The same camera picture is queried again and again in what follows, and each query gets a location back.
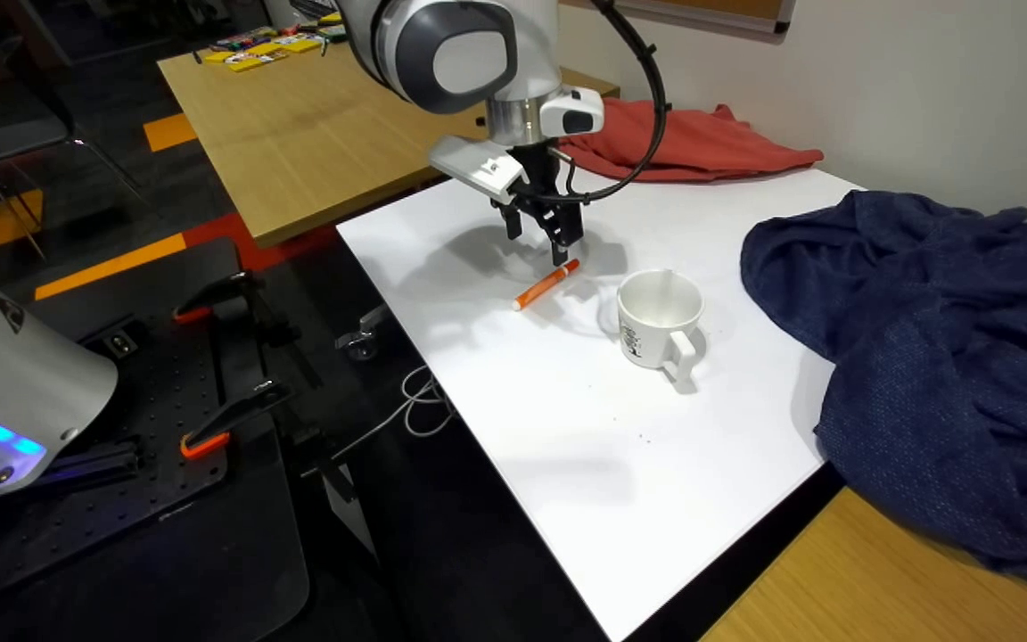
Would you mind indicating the orange marker with white cap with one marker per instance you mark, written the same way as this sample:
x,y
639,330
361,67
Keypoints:
x,y
543,287

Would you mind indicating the light wooden table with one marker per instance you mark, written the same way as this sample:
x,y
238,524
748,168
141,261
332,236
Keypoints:
x,y
872,584

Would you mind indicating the white ceramic mug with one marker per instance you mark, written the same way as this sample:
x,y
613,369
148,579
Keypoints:
x,y
656,334

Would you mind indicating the yellow marker pile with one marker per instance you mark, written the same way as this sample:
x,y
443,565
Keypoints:
x,y
259,52

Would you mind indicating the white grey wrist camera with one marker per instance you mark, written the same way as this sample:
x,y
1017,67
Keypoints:
x,y
477,166

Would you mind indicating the wooden table with yellow markers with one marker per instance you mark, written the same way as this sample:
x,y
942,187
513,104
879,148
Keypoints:
x,y
301,145

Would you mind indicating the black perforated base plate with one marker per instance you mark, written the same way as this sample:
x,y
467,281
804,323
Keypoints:
x,y
122,524

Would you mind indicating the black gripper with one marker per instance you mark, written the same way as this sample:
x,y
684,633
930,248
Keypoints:
x,y
543,189

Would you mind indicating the red cloth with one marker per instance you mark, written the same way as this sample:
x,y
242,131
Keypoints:
x,y
702,148

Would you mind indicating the dark blue cloth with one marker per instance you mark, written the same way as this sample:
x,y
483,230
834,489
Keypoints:
x,y
952,359

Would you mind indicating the black table caster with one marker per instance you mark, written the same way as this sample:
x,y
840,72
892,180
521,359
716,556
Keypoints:
x,y
356,345

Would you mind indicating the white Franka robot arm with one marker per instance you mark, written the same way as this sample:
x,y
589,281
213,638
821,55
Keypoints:
x,y
455,48

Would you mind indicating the white device with blue lights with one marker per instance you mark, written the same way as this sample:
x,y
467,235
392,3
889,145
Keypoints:
x,y
16,369

